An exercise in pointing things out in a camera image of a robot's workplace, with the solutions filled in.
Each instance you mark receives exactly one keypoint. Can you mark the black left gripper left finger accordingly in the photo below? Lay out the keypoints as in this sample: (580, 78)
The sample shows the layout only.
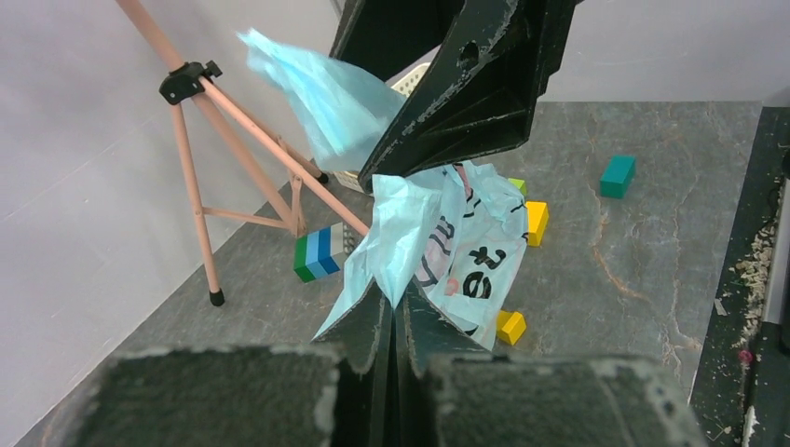
(362, 335)

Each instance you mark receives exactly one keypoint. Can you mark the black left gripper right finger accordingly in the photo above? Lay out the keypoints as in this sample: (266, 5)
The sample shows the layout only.
(421, 331)

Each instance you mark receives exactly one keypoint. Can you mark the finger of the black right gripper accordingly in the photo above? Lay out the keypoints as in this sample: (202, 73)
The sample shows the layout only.
(384, 37)
(479, 95)

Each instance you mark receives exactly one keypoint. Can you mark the light blue plastic bag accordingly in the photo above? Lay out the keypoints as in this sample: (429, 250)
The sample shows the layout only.
(457, 232)

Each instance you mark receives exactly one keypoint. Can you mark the white perforated plastic basket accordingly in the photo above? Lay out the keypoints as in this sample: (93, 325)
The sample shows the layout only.
(405, 85)

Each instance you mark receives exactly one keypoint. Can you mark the green blue grey brick stack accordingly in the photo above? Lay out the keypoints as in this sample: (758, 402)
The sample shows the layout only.
(322, 253)

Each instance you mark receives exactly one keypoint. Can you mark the long lime green block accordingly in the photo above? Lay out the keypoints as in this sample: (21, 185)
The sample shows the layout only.
(520, 185)

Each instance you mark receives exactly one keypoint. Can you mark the long yellow wooden block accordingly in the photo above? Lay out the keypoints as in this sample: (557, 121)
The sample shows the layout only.
(537, 221)

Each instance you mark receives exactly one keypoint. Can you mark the teal wooden block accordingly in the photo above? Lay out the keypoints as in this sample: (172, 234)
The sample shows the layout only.
(617, 177)

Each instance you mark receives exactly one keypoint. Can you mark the pink music stand tripod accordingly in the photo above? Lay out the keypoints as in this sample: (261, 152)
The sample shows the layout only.
(194, 81)

